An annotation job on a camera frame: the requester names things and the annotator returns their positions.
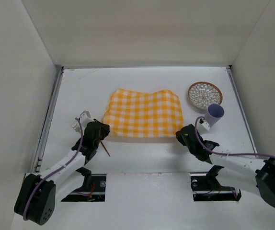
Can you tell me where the yellow white checkered cloth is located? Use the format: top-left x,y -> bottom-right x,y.
102,89 -> 183,138

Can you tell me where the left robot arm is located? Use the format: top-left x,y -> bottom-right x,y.
14,119 -> 110,226

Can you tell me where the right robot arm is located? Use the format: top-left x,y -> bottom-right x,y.
175,124 -> 275,208

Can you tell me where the copper spoon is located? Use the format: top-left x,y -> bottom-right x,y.
93,118 -> 111,158

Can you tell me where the silver copper fork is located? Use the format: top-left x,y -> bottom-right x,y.
72,122 -> 80,132

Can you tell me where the lavender paper cup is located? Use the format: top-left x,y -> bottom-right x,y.
204,104 -> 225,127

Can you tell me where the patterned ceramic plate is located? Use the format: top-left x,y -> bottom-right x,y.
187,81 -> 223,110

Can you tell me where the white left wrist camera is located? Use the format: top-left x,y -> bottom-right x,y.
78,110 -> 93,127

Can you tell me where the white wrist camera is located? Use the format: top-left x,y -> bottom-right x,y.
78,110 -> 93,127
197,117 -> 210,132

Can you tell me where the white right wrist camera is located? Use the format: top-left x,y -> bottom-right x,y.
197,117 -> 210,132

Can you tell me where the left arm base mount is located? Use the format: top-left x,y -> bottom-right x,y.
61,168 -> 107,202

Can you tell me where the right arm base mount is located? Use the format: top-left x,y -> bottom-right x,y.
190,165 -> 241,202

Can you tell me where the left aluminium table rail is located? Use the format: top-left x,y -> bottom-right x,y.
29,65 -> 64,173

